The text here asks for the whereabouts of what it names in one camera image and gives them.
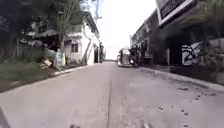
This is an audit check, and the bicycle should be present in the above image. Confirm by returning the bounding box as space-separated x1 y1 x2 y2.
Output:
181 41 210 67

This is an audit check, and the bush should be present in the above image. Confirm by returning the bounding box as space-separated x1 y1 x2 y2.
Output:
203 39 224 85

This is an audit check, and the group of trees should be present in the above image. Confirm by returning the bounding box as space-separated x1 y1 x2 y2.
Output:
0 0 88 65

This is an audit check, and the pale concrete kerb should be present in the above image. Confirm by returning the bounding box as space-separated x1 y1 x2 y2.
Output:
53 63 98 76
139 65 224 93

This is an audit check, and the white building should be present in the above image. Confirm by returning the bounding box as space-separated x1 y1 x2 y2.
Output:
63 11 105 67

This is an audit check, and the vehicle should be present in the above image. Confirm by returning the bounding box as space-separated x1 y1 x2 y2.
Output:
117 48 133 68

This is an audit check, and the pile of rubbish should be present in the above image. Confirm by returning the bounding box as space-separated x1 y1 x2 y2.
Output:
39 49 68 70

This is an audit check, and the grey concrete road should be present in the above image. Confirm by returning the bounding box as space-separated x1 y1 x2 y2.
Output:
0 61 224 128

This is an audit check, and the grass verge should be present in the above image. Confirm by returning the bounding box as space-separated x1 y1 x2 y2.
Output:
0 58 62 93

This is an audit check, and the utility pole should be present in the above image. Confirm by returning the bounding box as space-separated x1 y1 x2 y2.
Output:
93 0 103 21

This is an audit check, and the row of buildings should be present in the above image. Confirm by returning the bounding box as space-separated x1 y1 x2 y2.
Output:
129 0 224 73

